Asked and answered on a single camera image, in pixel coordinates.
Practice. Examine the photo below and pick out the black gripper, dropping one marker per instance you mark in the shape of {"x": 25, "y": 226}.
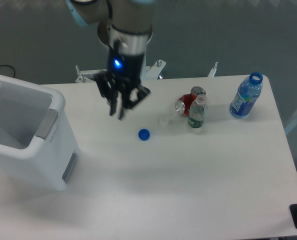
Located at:
{"x": 121, "y": 67}

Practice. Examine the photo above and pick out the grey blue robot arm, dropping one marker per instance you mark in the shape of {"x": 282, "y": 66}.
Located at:
{"x": 128, "y": 25}

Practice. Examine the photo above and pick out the blue bottle cap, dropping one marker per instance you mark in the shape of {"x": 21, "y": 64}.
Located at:
{"x": 144, "y": 134}

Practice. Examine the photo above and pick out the crushed red soda can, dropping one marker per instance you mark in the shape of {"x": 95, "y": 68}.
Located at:
{"x": 183, "y": 104}

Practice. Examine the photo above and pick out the white trash can body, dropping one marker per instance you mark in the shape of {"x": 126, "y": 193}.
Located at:
{"x": 37, "y": 143}

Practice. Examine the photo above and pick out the clear green label bottle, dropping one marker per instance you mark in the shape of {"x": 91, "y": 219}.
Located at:
{"x": 197, "y": 112}

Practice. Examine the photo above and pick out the blue drink bottle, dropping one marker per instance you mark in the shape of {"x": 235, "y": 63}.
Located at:
{"x": 247, "y": 94}

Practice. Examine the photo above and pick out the white table frame bracket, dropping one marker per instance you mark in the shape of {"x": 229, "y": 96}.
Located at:
{"x": 149, "y": 73}

